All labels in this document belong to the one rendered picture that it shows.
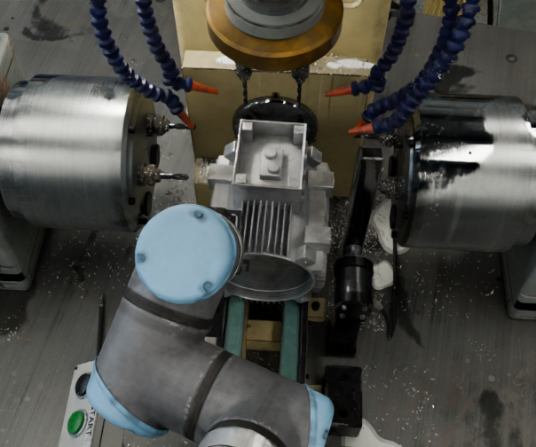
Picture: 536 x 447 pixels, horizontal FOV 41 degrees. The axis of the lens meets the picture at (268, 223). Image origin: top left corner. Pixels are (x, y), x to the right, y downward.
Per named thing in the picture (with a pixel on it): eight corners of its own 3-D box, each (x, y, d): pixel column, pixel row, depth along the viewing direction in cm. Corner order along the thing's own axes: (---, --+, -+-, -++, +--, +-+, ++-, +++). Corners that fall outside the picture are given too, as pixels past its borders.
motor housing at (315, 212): (219, 199, 128) (212, 131, 111) (327, 206, 127) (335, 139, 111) (204, 301, 117) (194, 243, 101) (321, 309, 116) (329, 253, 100)
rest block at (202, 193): (201, 189, 143) (195, 153, 133) (236, 192, 143) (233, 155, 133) (197, 215, 140) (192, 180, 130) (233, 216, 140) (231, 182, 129)
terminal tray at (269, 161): (240, 147, 114) (238, 118, 108) (306, 152, 114) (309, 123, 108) (232, 211, 108) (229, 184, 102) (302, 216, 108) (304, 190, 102)
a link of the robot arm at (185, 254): (112, 287, 65) (153, 185, 66) (140, 279, 78) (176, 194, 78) (208, 326, 65) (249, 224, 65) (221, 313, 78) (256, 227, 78)
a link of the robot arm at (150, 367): (169, 459, 65) (221, 332, 65) (59, 406, 67) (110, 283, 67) (197, 438, 74) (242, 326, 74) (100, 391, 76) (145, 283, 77)
